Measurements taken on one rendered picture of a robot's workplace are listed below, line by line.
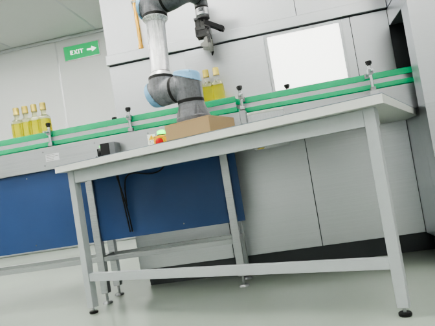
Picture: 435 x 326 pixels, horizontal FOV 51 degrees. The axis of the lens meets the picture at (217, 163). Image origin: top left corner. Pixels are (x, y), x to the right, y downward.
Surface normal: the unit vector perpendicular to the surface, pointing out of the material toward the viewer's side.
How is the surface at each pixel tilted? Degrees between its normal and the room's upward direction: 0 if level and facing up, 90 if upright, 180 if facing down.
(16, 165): 90
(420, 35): 90
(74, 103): 90
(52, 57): 90
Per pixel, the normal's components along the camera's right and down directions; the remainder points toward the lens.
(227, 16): -0.16, -0.01
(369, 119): -0.50, 0.04
